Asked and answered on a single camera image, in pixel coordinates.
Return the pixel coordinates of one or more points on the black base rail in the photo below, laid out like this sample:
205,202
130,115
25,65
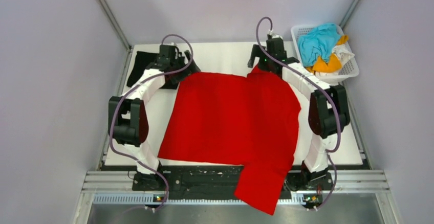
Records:
219,182

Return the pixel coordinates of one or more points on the white t shirt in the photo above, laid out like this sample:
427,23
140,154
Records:
344,53

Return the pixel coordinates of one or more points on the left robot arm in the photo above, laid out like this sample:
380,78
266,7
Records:
127,117

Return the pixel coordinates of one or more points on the red t shirt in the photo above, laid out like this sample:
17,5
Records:
247,120

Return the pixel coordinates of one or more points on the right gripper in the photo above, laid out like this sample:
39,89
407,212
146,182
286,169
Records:
256,53

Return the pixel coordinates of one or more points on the orange t shirt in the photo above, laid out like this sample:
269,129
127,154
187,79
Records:
326,65

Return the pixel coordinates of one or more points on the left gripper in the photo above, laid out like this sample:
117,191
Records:
192,69

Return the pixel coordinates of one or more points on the white plastic laundry basket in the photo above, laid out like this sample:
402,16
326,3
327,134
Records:
342,64

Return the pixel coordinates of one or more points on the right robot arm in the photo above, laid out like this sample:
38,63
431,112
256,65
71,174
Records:
328,107

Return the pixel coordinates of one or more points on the aluminium frame rail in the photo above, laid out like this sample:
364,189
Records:
115,187

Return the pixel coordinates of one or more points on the light blue t shirt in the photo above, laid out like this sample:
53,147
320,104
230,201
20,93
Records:
318,42

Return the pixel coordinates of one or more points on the folded black t shirt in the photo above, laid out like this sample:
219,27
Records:
142,60

